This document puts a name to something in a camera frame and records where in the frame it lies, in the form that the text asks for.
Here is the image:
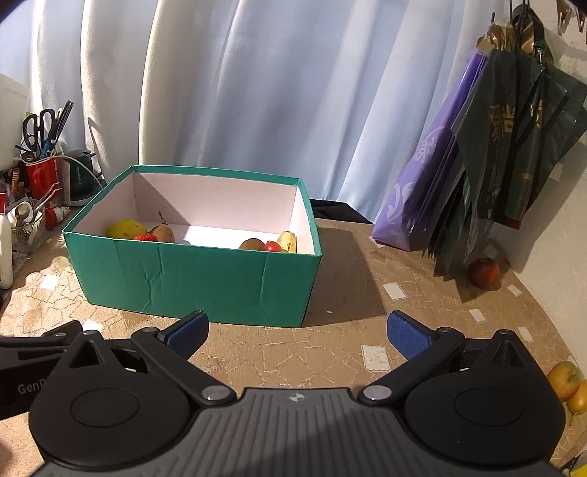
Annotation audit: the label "white board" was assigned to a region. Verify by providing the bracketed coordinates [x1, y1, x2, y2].
[0, 73, 29, 171]

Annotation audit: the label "clear glass holder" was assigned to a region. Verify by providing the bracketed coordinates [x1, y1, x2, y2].
[7, 199, 47, 254]

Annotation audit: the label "black pen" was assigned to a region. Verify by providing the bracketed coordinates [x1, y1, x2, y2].
[48, 100, 74, 148]

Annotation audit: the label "pale blue curtain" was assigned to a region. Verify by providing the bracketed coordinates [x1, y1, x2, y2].
[0, 0, 505, 225]

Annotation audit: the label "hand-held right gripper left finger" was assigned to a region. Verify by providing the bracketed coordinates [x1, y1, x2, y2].
[59, 310, 236, 407]

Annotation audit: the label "metal tongs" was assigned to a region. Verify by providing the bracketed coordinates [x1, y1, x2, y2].
[26, 182, 62, 212]

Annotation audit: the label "purple paper bag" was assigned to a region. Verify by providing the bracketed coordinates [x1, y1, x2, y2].
[371, 50, 489, 253]

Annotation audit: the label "dark green plastic bag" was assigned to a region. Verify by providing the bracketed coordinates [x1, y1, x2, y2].
[426, 46, 587, 278]

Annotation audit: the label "white bottle with red cap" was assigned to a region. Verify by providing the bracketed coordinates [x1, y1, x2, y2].
[0, 213, 14, 290]

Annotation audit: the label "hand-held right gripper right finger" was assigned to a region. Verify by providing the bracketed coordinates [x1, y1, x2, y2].
[358, 311, 535, 405]

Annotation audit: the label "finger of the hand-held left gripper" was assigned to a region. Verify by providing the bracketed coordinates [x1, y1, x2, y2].
[0, 321, 84, 363]

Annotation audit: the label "yellow apple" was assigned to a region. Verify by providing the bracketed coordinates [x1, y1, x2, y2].
[567, 380, 587, 416]
[547, 361, 582, 401]

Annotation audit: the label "red apple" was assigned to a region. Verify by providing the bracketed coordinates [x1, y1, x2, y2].
[467, 257, 502, 290]

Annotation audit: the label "small red white bottle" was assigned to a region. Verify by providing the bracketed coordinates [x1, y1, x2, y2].
[44, 206, 70, 231]

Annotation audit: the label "yellow lemon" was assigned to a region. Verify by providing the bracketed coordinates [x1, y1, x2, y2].
[107, 219, 148, 240]

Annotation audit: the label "teal cardboard box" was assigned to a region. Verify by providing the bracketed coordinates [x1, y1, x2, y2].
[62, 165, 322, 328]

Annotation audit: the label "dark green kettle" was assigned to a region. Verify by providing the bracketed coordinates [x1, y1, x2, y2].
[62, 149, 105, 207]

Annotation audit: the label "yellow pear with stem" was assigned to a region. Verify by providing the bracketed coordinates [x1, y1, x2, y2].
[147, 211, 176, 244]

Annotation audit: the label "red pen cup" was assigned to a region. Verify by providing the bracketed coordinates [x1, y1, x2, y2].
[25, 155, 61, 198]

